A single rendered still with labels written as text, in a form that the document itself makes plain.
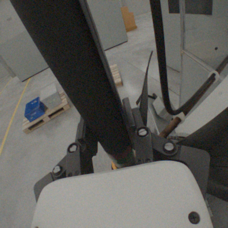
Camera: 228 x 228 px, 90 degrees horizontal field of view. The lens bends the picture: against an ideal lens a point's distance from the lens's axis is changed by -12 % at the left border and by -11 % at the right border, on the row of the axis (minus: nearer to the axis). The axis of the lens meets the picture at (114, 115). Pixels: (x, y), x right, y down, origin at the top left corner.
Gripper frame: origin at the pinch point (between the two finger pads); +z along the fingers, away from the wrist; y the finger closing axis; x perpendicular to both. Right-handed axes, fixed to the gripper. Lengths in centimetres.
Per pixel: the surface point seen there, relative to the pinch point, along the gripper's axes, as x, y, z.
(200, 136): -14.0, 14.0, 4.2
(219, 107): -26.2, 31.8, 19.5
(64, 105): -136, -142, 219
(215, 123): -12.7, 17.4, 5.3
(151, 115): -35.0, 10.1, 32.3
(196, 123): -33.9, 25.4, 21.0
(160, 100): -32, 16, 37
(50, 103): -122, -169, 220
